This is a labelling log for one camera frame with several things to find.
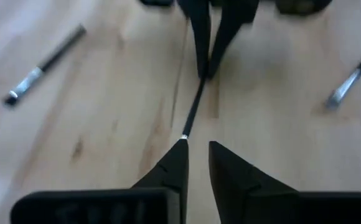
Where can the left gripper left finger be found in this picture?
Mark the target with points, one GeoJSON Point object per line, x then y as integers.
{"type": "Point", "coordinates": [174, 174]}

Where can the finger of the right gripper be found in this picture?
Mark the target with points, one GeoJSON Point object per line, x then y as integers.
{"type": "Point", "coordinates": [200, 31]}
{"type": "Point", "coordinates": [230, 25]}

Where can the thin makeup brush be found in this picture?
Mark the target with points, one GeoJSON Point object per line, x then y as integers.
{"type": "Point", "coordinates": [53, 59]}
{"type": "Point", "coordinates": [348, 82]}
{"type": "Point", "coordinates": [194, 107]}

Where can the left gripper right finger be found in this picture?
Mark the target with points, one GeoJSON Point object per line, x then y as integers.
{"type": "Point", "coordinates": [246, 193]}

